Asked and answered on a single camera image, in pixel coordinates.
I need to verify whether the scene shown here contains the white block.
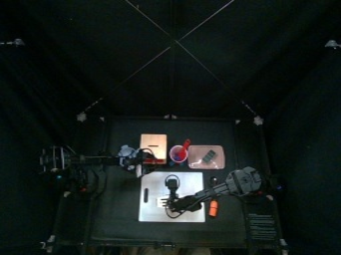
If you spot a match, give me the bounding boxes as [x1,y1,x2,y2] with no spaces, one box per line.
[156,197,171,209]

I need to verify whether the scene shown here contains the wooden box with red front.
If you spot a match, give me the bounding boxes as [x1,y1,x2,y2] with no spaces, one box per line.
[139,132,169,165]

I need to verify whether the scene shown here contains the red plastic cup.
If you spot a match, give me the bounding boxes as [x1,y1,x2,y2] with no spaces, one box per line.
[168,144,190,164]

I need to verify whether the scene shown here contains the white cutting board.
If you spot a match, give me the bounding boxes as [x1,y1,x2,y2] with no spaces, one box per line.
[137,170,206,223]

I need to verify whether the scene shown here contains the black label with white text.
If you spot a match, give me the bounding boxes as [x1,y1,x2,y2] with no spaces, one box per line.
[246,212,279,241]

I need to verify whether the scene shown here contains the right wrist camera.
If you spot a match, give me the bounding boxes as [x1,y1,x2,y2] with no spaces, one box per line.
[164,174,182,199]

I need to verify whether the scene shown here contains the thin bracing wire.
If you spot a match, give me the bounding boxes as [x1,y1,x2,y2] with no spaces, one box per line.
[123,0,260,122]
[80,0,235,117]

